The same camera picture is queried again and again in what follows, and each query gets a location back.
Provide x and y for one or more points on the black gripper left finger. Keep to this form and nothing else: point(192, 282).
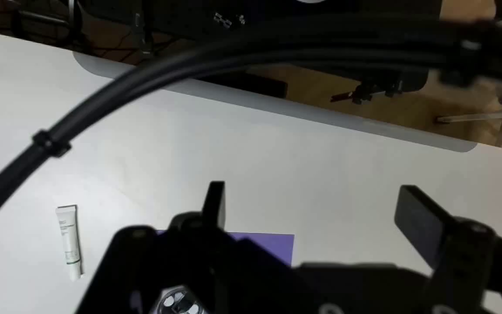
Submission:
point(215, 203)

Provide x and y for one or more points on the small white tube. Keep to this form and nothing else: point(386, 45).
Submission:
point(70, 242)

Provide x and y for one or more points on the silver metal rod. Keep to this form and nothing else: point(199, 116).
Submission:
point(471, 118)

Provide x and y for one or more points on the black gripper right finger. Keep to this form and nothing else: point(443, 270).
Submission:
point(422, 224)

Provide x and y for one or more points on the purple rectangular mat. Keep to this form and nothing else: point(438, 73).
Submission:
point(269, 247)

